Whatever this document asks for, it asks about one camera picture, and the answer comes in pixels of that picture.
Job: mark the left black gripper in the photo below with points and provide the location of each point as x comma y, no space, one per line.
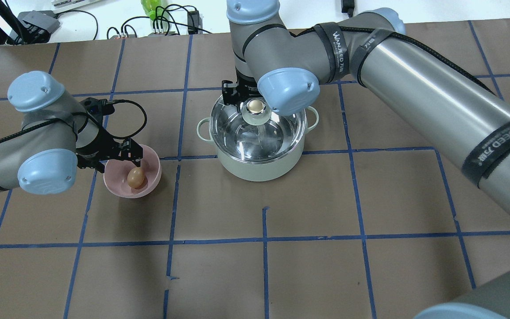
98,145

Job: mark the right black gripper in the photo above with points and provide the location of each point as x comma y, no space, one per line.
232,94

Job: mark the brown egg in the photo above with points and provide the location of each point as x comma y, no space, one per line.
136,178

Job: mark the glass pot lid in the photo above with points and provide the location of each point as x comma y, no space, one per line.
244,141

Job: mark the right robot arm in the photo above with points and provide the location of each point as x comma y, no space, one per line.
449,107

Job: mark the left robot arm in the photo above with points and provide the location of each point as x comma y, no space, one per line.
58,136

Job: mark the pink bowl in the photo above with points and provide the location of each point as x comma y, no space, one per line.
125,179

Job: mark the black power adapter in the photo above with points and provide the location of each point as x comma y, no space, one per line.
194,22

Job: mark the green plastic bottle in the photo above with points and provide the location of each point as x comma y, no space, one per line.
152,8

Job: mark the black camera stand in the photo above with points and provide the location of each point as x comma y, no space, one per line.
29,27

